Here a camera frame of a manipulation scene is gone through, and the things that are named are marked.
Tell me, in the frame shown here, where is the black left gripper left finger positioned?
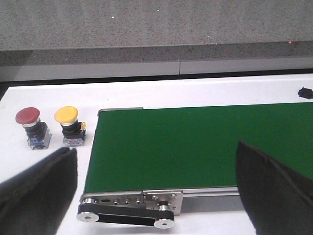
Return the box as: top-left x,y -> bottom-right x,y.
0,147 -> 78,235

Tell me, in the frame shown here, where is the green conveyor belt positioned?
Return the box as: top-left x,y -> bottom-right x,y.
84,102 -> 313,193

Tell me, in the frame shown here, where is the black connector with wires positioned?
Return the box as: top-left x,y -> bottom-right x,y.
298,87 -> 313,99

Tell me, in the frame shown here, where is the black conveyor drive belt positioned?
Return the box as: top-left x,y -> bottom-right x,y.
76,204 -> 175,229

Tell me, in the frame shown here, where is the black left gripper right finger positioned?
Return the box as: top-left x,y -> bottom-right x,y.
236,141 -> 313,235

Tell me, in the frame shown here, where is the aluminium conveyor frame rail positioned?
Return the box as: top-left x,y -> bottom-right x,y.
77,187 -> 239,222

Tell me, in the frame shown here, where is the grey speckled stone counter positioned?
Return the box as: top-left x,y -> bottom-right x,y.
0,0 -> 313,82

